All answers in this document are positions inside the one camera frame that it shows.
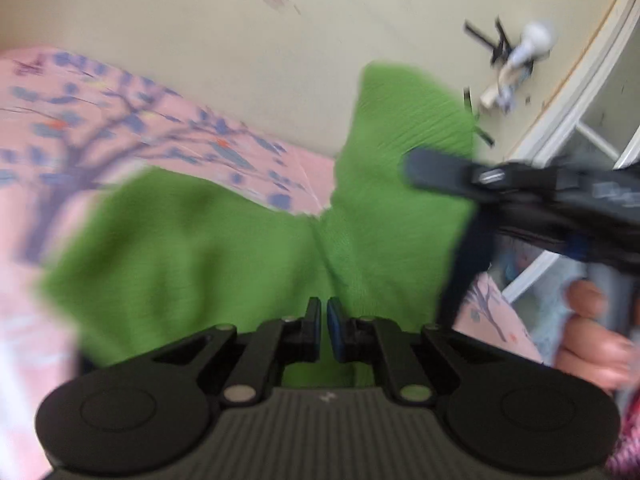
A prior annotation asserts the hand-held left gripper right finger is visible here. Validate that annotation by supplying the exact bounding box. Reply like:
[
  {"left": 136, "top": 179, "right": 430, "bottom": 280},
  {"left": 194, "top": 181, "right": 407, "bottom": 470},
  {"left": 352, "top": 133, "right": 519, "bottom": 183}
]
[{"left": 326, "top": 297, "right": 501, "bottom": 406}]

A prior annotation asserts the white wall charger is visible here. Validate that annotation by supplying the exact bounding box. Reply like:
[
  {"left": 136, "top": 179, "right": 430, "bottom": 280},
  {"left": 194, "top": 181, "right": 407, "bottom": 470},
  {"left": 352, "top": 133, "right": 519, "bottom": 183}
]
[{"left": 480, "top": 20, "right": 558, "bottom": 111}]

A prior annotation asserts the pink tree-print bedsheet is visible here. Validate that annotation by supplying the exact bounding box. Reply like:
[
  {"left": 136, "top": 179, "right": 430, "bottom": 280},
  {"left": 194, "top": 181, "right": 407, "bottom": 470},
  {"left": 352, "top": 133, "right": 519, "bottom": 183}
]
[{"left": 0, "top": 45, "right": 546, "bottom": 480}]

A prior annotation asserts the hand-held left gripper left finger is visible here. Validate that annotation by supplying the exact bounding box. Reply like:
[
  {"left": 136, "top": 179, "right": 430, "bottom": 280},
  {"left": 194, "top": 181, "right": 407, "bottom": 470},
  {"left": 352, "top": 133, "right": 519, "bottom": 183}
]
[{"left": 150, "top": 296, "right": 323, "bottom": 406}]

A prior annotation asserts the person's pink patterned clothing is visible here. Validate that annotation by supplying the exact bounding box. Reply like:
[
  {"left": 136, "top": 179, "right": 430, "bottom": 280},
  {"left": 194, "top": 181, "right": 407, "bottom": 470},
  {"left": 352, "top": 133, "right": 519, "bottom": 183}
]
[{"left": 602, "top": 422, "right": 640, "bottom": 480}]

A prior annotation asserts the person's right hand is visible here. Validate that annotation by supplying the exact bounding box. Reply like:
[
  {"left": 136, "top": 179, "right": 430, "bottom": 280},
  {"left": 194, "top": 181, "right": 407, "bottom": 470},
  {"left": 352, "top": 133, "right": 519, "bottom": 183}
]
[{"left": 552, "top": 280, "right": 636, "bottom": 391}]

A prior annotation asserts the green and black knit sweater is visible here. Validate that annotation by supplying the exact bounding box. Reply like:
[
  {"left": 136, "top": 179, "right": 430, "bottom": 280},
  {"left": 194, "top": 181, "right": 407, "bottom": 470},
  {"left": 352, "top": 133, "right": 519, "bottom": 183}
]
[{"left": 37, "top": 60, "right": 496, "bottom": 391}]

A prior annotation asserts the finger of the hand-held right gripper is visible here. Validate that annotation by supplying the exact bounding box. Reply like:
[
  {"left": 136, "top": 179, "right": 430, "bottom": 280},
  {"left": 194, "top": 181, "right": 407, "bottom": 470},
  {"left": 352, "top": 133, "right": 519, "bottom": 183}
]
[{"left": 402, "top": 147, "right": 503, "bottom": 198}]

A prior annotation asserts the white window frame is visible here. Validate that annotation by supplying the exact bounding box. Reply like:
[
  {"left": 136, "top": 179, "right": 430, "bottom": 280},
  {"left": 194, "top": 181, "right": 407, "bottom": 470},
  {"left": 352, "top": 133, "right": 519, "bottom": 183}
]
[{"left": 500, "top": 0, "right": 640, "bottom": 306}]

